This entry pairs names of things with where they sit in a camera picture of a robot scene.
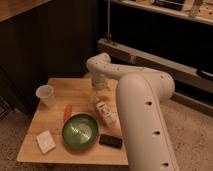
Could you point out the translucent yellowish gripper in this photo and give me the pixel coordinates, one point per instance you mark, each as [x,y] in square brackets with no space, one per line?
[97,96]

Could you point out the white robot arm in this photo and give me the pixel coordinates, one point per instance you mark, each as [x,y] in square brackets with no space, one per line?
[139,92]

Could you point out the wooden shelf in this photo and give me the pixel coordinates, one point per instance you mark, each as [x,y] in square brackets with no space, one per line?
[200,11]

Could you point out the metal pole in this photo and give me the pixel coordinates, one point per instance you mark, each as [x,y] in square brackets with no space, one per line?
[108,20]

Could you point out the orange carrot toy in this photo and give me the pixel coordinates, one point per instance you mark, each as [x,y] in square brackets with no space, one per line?
[67,112]

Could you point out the green bowl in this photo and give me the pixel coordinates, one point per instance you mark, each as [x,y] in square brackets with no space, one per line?
[80,131]

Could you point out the white bottle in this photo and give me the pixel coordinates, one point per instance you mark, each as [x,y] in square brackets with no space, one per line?
[106,114]

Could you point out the clear plastic cup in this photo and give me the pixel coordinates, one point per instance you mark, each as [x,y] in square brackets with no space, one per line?
[46,94]

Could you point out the white sponge block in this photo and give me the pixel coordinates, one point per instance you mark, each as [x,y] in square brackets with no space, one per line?
[45,141]

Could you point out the black rectangular block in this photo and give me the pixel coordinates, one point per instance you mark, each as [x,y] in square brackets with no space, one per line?
[110,141]

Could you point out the wooden folding table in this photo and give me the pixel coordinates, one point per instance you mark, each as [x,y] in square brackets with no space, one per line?
[74,91]

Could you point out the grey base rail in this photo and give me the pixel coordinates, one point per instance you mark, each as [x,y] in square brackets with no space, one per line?
[193,90]

